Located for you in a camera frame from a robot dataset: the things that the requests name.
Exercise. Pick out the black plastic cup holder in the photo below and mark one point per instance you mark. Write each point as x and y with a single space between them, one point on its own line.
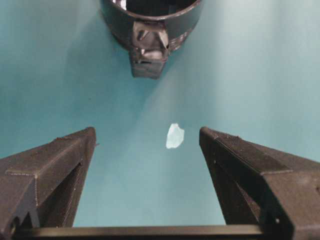
150 30

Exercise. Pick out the white paper scrap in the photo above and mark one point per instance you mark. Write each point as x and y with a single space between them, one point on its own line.
175 136

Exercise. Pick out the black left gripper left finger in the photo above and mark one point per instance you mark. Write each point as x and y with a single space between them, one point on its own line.
42 186

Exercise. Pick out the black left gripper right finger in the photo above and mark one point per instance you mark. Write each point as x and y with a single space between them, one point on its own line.
256 184

